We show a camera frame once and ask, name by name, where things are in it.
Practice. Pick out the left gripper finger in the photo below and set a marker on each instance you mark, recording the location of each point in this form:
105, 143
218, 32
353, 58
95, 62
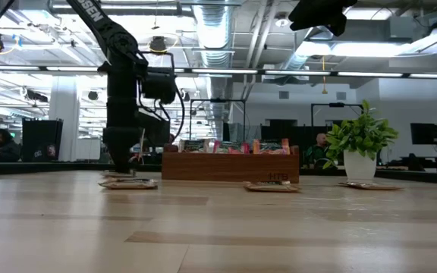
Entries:
122, 159

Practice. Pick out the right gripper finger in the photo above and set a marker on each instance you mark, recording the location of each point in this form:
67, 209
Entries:
311, 17

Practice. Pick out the beige tea bag sachet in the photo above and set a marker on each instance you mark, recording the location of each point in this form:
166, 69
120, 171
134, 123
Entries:
271, 187
193, 146
106, 176
368, 186
127, 184

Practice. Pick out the orange tea bag sachet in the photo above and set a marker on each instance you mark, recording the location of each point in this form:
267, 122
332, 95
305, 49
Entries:
271, 146

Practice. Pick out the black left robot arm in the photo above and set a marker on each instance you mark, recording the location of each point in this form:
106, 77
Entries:
121, 95

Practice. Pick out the wooden three-compartment tea organizer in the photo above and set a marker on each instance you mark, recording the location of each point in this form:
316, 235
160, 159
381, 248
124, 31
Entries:
222, 167

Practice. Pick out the black computer monitor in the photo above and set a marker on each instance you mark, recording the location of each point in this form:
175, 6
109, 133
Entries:
158, 132
425, 133

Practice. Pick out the long ceiling light bar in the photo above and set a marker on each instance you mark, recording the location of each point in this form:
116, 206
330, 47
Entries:
222, 71

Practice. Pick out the black partition panel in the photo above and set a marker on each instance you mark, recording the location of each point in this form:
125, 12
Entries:
298, 132

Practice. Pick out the green plant in white pot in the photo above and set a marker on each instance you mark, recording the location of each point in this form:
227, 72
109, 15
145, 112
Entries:
359, 167

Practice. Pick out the silver round air duct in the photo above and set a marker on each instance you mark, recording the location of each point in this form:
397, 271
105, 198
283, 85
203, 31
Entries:
298, 57
214, 34

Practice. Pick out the black aluminium table frame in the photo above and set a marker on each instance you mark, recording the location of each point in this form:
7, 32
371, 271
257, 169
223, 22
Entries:
70, 167

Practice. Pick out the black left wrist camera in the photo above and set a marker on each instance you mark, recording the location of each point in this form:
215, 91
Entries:
159, 87

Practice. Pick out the black gantry frame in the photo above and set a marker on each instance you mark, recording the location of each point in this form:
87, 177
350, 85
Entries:
336, 104

